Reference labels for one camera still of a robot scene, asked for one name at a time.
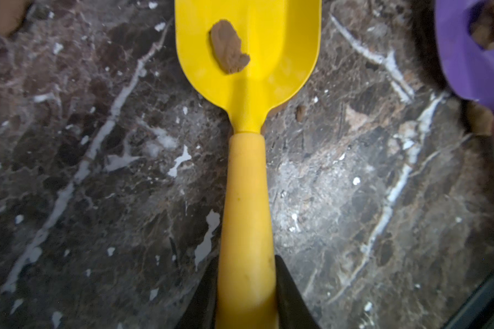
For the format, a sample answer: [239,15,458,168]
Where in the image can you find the purple round trowel pink handle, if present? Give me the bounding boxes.
[434,0,494,135]

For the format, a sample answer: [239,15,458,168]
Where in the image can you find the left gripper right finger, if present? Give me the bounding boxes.
[275,255,319,329]

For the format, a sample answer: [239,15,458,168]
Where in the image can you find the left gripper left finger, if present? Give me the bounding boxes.
[174,257,218,329]

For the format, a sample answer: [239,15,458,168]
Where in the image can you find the yellow shovel blue tip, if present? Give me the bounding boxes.
[174,1,322,328]

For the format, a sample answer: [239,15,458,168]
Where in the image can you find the black front rail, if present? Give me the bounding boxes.
[443,270,494,329]

